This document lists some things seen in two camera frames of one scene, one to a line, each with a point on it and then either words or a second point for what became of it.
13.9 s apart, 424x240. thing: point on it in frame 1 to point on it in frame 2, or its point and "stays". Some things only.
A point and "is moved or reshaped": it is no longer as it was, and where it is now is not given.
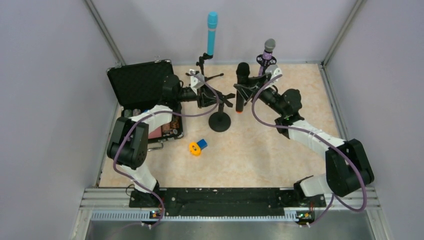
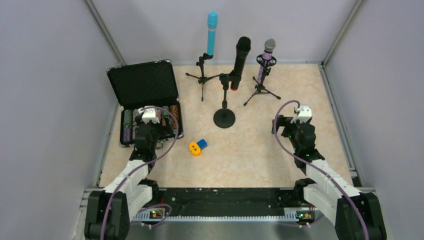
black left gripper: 203,98 to 164,129
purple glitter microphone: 269,46 stays
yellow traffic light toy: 194,149 stays
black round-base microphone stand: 220,121 is moved or reshaped
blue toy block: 202,144 stays
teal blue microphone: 212,19 stays
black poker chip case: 139,87 stays
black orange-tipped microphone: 243,71 to 243,46
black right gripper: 253,89 to 282,124
